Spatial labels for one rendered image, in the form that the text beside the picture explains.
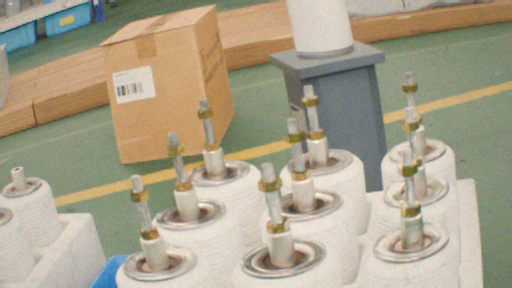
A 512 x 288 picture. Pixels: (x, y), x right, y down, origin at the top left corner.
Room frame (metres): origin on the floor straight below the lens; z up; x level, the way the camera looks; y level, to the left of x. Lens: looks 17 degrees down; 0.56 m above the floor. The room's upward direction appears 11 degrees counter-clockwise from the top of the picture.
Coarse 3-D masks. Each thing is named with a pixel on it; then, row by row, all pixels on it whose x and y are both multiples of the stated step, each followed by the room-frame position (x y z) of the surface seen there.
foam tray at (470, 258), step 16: (464, 192) 0.85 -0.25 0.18; (368, 208) 0.91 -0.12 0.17; (464, 208) 0.81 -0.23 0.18; (464, 224) 0.76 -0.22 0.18; (368, 240) 0.79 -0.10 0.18; (464, 240) 0.72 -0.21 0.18; (464, 256) 0.68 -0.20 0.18; (480, 256) 0.67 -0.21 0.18; (464, 272) 0.65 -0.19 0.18; (480, 272) 0.64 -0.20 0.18
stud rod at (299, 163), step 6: (288, 120) 0.75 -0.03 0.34; (294, 120) 0.75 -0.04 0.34; (288, 126) 0.75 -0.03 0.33; (294, 126) 0.75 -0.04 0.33; (294, 132) 0.75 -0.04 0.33; (294, 144) 0.75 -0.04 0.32; (300, 144) 0.75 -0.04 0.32; (294, 150) 0.75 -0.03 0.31; (300, 150) 0.75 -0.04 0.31; (294, 156) 0.75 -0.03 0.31; (300, 156) 0.75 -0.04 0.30; (294, 162) 0.76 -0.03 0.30; (300, 162) 0.75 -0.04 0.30; (300, 168) 0.75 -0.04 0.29
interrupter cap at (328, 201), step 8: (320, 192) 0.78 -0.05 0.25; (328, 192) 0.77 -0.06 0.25; (336, 192) 0.77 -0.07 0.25; (280, 200) 0.78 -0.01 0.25; (288, 200) 0.77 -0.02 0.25; (320, 200) 0.76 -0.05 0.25; (328, 200) 0.75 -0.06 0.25; (336, 200) 0.75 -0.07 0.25; (288, 208) 0.76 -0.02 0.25; (320, 208) 0.74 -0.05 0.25; (328, 208) 0.73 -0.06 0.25; (336, 208) 0.73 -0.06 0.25; (288, 216) 0.73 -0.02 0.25; (296, 216) 0.73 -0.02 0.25; (304, 216) 0.72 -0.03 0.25; (312, 216) 0.72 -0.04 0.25; (320, 216) 0.72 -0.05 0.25
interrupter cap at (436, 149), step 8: (400, 144) 0.87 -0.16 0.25; (408, 144) 0.87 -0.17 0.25; (432, 144) 0.85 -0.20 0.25; (440, 144) 0.84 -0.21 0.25; (392, 152) 0.85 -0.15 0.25; (400, 152) 0.85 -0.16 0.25; (432, 152) 0.82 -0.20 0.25; (440, 152) 0.81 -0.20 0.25; (392, 160) 0.83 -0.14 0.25; (400, 160) 0.82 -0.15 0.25; (424, 160) 0.80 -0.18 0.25; (432, 160) 0.80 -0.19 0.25
